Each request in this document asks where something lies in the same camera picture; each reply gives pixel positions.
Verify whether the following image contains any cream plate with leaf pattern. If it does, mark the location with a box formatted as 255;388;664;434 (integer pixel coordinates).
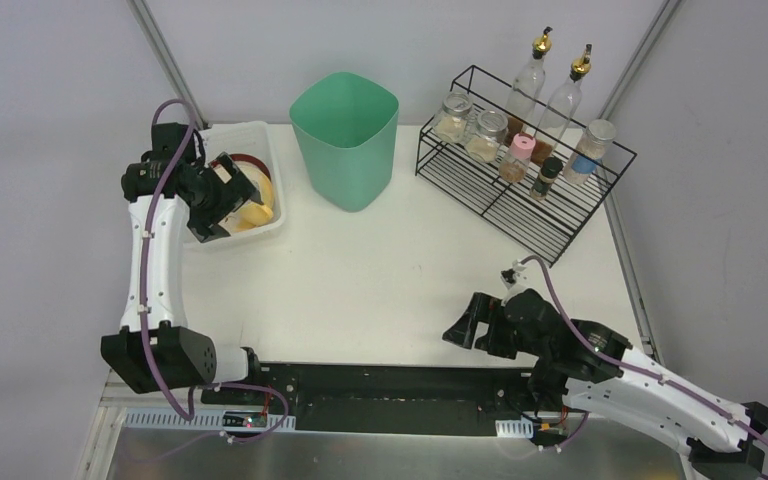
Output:
241;163;275;209

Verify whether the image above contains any yellow mug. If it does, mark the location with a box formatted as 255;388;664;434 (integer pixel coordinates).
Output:
220;201;274;234

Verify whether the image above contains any black wire rack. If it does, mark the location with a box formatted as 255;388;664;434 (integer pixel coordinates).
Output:
414;64;638;266

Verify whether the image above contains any pink lid spice shaker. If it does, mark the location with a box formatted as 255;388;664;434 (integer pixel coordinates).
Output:
498;133;536;184

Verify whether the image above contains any black lid pepper shaker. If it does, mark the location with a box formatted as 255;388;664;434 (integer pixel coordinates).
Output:
530;156;564;201

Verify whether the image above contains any silver lid spice jar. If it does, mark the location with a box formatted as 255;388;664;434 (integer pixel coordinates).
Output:
563;119;617;185

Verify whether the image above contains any glass jar with grains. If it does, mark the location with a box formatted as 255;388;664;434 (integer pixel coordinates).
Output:
432;92;473;144

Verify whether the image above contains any glass jar with rice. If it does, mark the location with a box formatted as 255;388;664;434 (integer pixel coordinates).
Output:
464;110;508;163

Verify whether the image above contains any gold spout oil bottle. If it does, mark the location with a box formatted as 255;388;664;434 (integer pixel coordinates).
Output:
504;26;553;146

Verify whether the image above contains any red rimmed plate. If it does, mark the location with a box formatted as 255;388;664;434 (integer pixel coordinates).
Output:
230;153;272;179

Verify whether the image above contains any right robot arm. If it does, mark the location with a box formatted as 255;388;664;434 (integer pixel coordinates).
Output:
442;289;768;479

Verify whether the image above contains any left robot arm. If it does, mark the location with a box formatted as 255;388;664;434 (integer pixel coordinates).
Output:
100;153;258;394

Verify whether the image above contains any white plastic basket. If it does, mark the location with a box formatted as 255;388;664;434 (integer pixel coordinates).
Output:
185;121;287;250

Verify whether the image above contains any green plastic bin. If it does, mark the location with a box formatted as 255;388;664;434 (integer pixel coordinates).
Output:
289;72;400;212

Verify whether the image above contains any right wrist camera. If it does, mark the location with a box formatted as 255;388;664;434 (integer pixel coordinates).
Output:
500;261;528;295

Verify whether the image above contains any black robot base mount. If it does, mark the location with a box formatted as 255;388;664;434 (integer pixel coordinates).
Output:
201;362;561;436

